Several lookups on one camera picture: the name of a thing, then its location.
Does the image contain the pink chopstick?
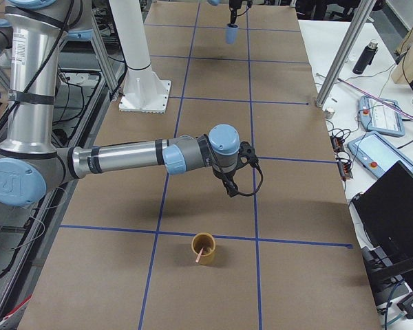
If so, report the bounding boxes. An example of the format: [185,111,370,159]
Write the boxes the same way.
[195,247,204,263]

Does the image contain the yellow brown cup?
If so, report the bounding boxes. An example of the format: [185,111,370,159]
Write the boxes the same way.
[191,232,216,265]

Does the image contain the silver grabber stick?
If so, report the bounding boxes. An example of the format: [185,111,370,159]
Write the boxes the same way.
[337,78,413,121]

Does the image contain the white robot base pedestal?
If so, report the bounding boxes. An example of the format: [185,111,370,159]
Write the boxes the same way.
[109,0,171,113]

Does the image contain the black laptop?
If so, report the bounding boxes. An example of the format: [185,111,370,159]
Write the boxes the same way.
[353,161,413,262]

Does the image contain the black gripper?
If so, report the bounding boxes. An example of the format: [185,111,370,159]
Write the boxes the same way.
[239,141,258,168]
[229,0,251,27]

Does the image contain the light blue plastic cup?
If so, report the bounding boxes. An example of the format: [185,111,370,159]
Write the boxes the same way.
[225,23,239,45]

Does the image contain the black water bottle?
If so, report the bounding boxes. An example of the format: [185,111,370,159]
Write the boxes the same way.
[352,39,378,75]

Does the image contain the small silver cylinder weight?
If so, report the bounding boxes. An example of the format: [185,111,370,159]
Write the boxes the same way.
[324,107,335,120]

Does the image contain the aluminium frame post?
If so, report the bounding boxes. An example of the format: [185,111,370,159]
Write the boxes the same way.
[315,0,376,108]

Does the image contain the blue teach pendant far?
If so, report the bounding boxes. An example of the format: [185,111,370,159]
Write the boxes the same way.
[359,96,405,138]

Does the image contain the blue teach pendant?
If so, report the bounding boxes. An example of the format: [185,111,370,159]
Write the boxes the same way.
[359,96,405,138]
[348,131,413,178]

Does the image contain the blue teach pendant near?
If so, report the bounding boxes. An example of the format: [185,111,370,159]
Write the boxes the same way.
[348,131,413,178]

